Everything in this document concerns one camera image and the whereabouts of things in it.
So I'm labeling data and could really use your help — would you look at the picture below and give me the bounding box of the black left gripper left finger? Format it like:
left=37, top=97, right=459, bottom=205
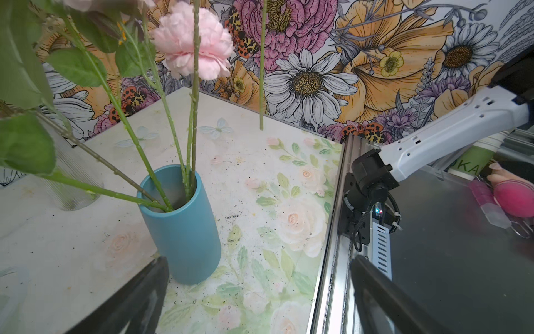
left=68, top=257, right=170, bottom=333

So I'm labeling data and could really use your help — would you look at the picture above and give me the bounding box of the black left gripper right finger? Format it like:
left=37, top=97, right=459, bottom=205
left=350, top=256, right=451, bottom=333

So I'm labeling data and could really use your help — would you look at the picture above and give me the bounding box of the tall teal cylinder vase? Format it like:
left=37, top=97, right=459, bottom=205
left=139, top=164, right=221, bottom=285

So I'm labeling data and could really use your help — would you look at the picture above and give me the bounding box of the clear ribbed glass vase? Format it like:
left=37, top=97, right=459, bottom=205
left=39, top=122, right=104, bottom=211

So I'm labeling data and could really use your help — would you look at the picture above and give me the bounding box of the orange rose stem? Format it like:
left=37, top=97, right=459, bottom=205
left=0, top=0, right=174, bottom=212

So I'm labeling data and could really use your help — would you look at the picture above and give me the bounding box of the cream rose stem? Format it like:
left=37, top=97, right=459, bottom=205
left=187, top=0, right=201, bottom=186

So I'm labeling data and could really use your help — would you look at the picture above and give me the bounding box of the two pink carnations stem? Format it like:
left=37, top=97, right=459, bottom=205
left=112, top=0, right=235, bottom=197

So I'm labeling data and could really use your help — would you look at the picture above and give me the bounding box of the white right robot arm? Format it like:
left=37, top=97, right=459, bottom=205
left=345, top=47, right=533, bottom=212

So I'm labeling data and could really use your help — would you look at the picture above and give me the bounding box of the green white cup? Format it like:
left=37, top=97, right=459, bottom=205
left=448, top=131, right=510, bottom=181

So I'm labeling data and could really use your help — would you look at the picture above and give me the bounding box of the pink object on floor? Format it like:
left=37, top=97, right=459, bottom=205
left=469, top=162, right=533, bottom=239

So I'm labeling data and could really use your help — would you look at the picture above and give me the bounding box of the aluminium front frame rail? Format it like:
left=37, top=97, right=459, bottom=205
left=306, top=133, right=395, bottom=334

